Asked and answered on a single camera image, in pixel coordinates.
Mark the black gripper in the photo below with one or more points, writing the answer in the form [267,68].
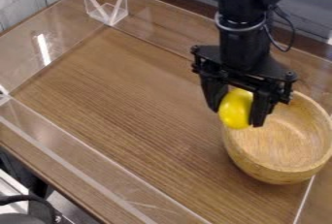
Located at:
[239,62]

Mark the yellow lemon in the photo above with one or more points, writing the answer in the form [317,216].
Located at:
[234,108]

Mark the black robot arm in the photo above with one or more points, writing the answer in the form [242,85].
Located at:
[245,11]

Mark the brown wooden bowl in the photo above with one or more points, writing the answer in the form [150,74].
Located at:
[289,149]

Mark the clear acrylic corner bracket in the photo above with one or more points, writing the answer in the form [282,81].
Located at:
[107,13]

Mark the clear acrylic enclosure wall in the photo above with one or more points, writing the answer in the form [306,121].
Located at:
[101,113]

